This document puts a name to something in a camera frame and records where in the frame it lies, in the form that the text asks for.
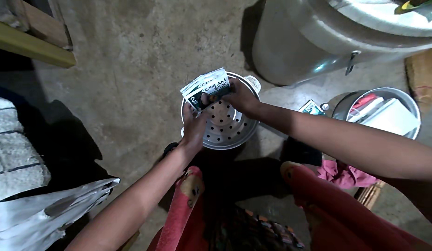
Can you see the white narrow packet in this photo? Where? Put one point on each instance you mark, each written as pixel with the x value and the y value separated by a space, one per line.
pixel 365 109

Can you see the person's right forearm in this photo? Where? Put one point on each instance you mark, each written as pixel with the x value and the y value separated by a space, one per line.
pixel 336 137

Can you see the person's right thumb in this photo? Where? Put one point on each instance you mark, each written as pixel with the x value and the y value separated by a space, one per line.
pixel 229 98

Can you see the red plastic packet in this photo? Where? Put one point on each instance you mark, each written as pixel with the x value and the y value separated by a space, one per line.
pixel 363 101

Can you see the person's right fingers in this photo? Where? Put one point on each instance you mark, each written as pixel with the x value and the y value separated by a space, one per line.
pixel 234 83

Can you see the yellow wooden beam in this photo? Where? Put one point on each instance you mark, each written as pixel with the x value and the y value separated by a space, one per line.
pixel 34 45

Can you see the pink cloth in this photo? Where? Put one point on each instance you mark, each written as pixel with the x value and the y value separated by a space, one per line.
pixel 348 177

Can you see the white flat box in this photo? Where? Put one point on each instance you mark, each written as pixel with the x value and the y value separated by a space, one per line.
pixel 393 118

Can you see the small round cap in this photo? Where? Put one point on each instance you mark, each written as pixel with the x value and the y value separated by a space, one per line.
pixel 324 106

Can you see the grey checkered cushion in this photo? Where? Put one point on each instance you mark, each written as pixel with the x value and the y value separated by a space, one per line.
pixel 15 150

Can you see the bundle of wooden sticks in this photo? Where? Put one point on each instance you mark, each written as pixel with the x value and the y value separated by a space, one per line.
pixel 369 195

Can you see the person's left thumb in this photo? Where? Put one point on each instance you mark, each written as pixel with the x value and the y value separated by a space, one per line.
pixel 202 117

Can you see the yellow and green packet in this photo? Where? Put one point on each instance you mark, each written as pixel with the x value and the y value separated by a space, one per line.
pixel 409 6

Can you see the person's left hand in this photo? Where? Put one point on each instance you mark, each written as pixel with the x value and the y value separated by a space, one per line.
pixel 194 131

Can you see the person's left fingers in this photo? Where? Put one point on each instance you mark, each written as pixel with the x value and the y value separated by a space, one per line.
pixel 187 112

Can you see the multicoloured patterned cloth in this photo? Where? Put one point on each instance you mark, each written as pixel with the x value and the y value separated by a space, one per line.
pixel 264 230

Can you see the person's legs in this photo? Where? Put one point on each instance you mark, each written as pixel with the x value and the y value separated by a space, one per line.
pixel 331 202

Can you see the large pale plastic drum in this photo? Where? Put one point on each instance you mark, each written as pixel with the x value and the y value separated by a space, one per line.
pixel 289 45

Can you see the perforated metal steamer pot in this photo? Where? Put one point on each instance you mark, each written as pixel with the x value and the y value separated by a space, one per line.
pixel 221 134

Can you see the white and green sachet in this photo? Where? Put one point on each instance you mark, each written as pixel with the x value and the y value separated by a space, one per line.
pixel 196 83
pixel 210 91

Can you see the brown wooden board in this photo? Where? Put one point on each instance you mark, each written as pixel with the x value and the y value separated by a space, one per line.
pixel 45 24

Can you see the person's right hand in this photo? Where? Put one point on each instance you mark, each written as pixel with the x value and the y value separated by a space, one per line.
pixel 243 97

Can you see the person's left forearm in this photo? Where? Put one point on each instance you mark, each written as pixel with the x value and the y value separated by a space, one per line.
pixel 146 200

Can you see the white plastic sack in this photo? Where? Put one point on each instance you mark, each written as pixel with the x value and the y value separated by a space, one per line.
pixel 31 216

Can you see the blue and white packet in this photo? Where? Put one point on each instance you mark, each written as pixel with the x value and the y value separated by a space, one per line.
pixel 310 107

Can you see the round metal pot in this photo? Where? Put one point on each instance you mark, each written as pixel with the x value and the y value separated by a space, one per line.
pixel 341 106

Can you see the black cloth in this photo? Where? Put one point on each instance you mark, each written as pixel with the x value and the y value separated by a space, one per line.
pixel 301 151

